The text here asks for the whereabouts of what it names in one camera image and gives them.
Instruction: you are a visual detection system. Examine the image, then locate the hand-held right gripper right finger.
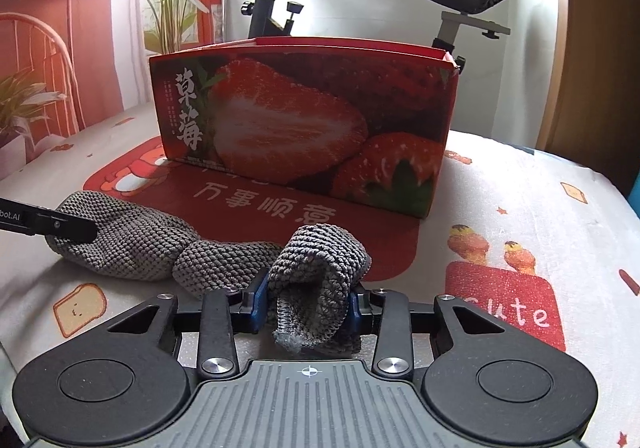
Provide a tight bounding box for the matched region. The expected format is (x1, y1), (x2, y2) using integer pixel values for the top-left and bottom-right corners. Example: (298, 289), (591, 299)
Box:
(349, 286), (521, 374)

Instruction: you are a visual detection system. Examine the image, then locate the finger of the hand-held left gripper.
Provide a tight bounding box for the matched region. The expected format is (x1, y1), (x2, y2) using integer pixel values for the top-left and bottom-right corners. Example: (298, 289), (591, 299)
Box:
(21, 207), (99, 244)

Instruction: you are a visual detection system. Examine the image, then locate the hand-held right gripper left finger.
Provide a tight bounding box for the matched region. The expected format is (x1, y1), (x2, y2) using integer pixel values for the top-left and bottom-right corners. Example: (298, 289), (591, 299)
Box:
(102, 273), (268, 377)

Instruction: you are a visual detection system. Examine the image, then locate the grey knitted cloth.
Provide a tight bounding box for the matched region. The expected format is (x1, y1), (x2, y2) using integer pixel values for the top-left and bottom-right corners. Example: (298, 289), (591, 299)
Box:
(44, 189), (373, 358)

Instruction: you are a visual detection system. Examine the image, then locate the red strawberry print box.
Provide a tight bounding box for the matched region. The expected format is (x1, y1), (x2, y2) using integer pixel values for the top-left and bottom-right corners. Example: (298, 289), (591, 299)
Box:
(149, 36), (461, 220)

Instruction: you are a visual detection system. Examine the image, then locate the black exercise bike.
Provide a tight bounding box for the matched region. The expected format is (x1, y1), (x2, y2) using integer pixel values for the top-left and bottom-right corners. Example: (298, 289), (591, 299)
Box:
(220, 0), (512, 77)

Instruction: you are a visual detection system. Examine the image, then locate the blue curtain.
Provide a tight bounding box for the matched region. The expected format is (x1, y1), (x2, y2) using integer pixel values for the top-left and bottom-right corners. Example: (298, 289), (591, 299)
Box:
(626, 173), (640, 220)

